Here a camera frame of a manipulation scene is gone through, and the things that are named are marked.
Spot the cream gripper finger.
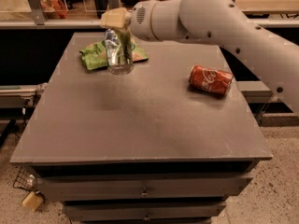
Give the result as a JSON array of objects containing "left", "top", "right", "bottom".
[{"left": 100, "top": 7, "right": 131, "bottom": 29}]

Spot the green soda can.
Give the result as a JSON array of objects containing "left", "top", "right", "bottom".
[{"left": 104, "top": 28, "right": 134, "bottom": 75}]

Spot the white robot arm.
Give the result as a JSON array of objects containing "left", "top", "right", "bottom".
[{"left": 100, "top": 0, "right": 299, "bottom": 113}]

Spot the red Coca-Cola can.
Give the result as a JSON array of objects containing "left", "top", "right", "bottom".
[{"left": 189, "top": 65, "right": 234, "bottom": 95}]

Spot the green snack bag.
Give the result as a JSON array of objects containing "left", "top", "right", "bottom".
[{"left": 79, "top": 39, "right": 149, "bottom": 71}]

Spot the orange bag behind glass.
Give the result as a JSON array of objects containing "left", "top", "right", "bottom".
[{"left": 39, "top": 0, "right": 67, "bottom": 19}]

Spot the grey drawer cabinet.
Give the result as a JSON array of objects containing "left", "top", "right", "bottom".
[{"left": 11, "top": 33, "right": 271, "bottom": 224}]

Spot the upper grey drawer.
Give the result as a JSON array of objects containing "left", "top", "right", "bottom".
[{"left": 36, "top": 173, "right": 252, "bottom": 202}]

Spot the grey drawer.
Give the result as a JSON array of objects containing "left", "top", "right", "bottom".
[
  {"left": 36, "top": 173, "right": 252, "bottom": 202},
  {"left": 63, "top": 202, "right": 226, "bottom": 222}
]

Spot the lower grey drawer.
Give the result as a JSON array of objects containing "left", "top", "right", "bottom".
[{"left": 63, "top": 202, "right": 226, "bottom": 222}]

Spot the cream foam block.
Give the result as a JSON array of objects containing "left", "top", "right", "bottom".
[{"left": 21, "top": 191, "right": 44, "bottom": 212}]

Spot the left metal bracket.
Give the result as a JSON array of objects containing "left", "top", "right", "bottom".
[{"left": 27, "top": 0, "right": 47, "bottom": 25}]

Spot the metal rail shelf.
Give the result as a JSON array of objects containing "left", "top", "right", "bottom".
[{"left": 0, "top": 19, "right": 299, "bottom": 30}]

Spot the black wire basket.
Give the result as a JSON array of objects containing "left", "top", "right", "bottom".
[{"left": 13, "top": 167, "right": 36, "bottom": 191}]

